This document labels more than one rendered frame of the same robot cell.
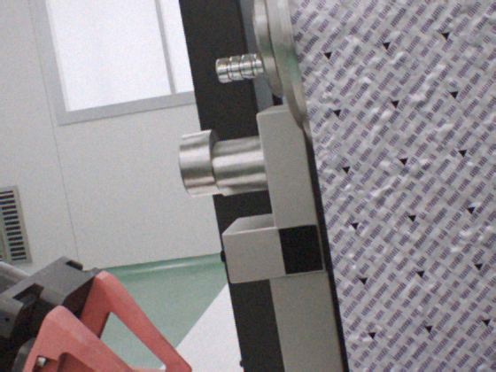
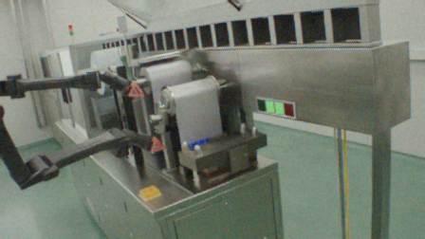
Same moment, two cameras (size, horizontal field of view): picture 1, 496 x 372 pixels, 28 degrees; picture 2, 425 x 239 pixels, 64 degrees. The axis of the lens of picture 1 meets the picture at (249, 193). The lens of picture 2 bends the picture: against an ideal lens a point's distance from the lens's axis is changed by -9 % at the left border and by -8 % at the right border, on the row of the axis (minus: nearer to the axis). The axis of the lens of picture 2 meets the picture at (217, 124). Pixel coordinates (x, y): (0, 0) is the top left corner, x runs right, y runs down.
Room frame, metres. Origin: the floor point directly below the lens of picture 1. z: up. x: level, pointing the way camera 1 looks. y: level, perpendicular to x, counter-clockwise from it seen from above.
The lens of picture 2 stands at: (-0.85, 0.97, 1.57)
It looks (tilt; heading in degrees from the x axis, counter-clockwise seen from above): 15 degrees down; 317
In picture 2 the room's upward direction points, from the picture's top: 8 degrees counter-clockwise
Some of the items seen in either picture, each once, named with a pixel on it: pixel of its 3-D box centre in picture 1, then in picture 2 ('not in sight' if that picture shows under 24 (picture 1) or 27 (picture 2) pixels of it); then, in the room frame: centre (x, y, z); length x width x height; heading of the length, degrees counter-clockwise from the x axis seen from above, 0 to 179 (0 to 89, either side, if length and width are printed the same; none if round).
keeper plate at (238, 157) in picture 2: not in sight; (238, 158); (0.27, -0.16, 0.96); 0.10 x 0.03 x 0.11; 78
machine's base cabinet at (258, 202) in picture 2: not in sight; (139, 193); (1.48, -0.28, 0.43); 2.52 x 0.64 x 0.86; 168
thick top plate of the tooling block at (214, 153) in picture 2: not in sight; (223, 148); (0.36, -0.17, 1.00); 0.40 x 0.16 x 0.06; 78
